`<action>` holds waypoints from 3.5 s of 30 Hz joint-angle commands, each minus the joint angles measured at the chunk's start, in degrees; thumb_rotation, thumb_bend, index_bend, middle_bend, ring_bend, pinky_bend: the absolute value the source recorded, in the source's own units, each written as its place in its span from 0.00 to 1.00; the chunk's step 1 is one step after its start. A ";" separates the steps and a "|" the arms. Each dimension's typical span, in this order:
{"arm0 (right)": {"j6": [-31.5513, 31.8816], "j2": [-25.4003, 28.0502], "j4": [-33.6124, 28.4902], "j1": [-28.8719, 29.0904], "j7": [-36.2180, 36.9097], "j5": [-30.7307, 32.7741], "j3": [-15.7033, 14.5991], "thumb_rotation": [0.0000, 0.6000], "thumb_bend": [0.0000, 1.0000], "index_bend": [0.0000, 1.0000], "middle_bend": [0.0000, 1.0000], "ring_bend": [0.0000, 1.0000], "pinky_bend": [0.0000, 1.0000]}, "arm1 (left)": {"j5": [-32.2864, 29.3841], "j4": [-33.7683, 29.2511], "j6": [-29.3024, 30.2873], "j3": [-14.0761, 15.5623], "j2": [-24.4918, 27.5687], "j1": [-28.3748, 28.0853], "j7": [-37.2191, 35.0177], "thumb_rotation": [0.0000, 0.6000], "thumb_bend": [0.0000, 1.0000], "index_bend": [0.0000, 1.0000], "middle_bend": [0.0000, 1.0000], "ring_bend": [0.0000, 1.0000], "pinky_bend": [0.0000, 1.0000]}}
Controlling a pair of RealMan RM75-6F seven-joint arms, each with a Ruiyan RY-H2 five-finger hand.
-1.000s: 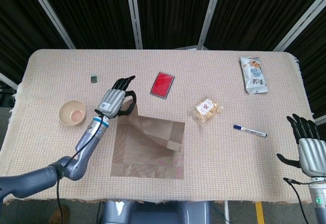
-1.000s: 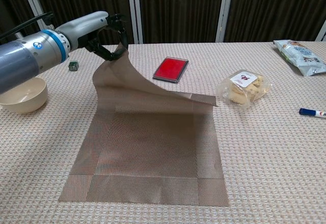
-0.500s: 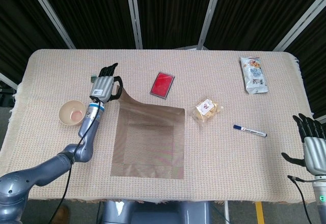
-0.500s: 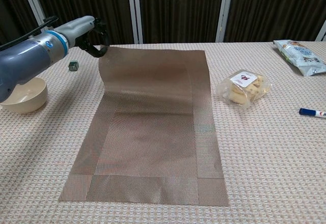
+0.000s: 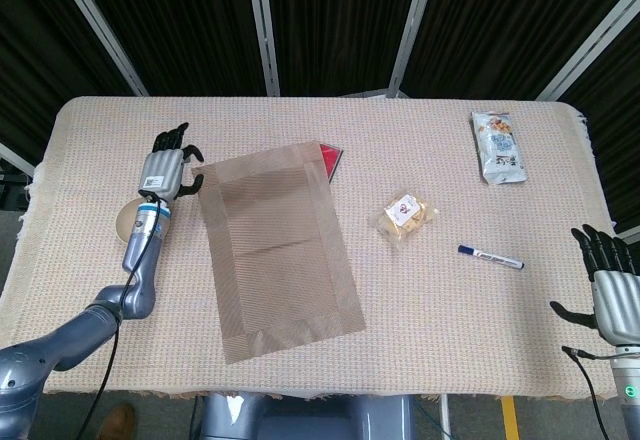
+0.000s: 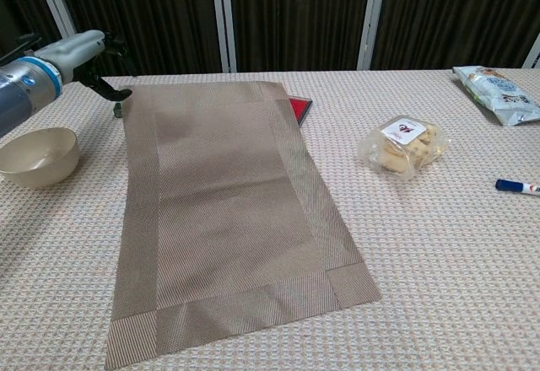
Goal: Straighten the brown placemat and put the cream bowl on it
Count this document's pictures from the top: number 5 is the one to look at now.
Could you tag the white snack bag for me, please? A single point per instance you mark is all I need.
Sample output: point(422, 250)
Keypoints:
point(500, 150)

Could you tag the red ink pad case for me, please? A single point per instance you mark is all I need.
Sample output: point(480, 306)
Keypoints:
point(331, 157)

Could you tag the black curtain panel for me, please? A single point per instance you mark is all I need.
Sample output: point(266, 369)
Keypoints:
point(30, 35)
point(500, 20)
point(340, 20)
point(620, 110)
point(175, 20)

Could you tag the beige woven tablecloth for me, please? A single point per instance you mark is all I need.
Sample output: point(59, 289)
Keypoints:
point(450, 320)

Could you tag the clear cookie packet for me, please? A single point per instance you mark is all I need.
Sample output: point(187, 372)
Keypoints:
point(402, 215)

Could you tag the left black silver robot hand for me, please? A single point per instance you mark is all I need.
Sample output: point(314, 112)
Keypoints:
point(162, 172)

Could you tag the brown shoe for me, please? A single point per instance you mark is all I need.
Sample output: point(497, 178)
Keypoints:
point(120, 422)

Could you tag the brown woven placemat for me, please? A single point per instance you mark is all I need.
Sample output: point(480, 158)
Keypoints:
point(280, 260)

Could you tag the white partition post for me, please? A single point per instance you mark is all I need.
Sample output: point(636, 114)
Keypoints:
point(15, 157)
point(263, 30)
point(413, 30)
point(101, 30)
point(590, 52)
point(631, 236)

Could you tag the blue white marker pen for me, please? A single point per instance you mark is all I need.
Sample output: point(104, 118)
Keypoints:
point(490, 257)

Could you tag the beige bowl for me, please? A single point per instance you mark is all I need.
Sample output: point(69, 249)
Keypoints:
point(124, 225)

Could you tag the white table leg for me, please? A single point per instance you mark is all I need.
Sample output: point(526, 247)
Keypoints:
point(445, 420)

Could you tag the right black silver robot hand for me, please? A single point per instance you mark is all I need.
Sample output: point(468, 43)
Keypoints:
point(620, 310)

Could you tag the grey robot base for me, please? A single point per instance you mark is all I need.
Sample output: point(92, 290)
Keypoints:
point(300, 420)

